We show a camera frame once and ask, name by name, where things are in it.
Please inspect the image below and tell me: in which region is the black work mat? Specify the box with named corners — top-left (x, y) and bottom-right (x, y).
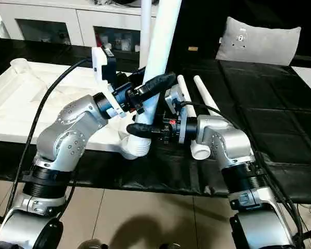
top-left (0, 38), bottom-right (311, 205)

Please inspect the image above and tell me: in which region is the white plastic table leg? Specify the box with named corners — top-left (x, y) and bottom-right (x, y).
top-left (176, 74), bottom-right (213, 160)
top-left (193, 75), bottom-right (224, 118)
top-left (133, 0), bottom-right (182, 159)
top-left (139, 0), bottom-right (158, 72)

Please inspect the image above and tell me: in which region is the dark tangled cable bundle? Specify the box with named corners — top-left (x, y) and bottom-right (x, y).
top-left (86, 0), bottom-right (112, 6)

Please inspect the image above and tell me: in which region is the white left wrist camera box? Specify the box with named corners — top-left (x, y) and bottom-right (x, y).
top-left (91, 46), bottom-right (127, 120)

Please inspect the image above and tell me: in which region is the grey cushion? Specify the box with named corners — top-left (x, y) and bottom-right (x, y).
top-left (215, 17), bottom-right (302, 67)

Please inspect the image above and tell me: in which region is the white glass-door cabinet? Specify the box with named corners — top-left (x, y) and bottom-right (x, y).
top-left (0, 0), bottom-right (158, 51)

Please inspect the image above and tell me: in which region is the white flat board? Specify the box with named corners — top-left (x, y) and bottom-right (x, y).
top-left (291, 66), bottom-right (311, 101)

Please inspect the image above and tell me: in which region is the white plastic table top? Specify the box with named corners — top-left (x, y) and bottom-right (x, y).
top-left (0, 58), bottom-right (151, 160)

